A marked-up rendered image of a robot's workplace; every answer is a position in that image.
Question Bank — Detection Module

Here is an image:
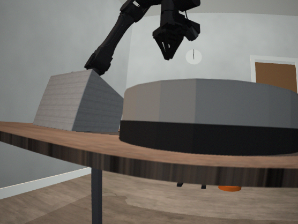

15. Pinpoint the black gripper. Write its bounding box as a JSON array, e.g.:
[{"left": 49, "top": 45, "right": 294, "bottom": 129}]
[{"left": 152, "top": 11, "right": 188, "bottom": 60}]

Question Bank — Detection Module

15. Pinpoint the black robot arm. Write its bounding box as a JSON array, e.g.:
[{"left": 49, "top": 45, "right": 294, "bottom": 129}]
[{"left": 84, "top": 0, "right": 200, "bottom": 76}]

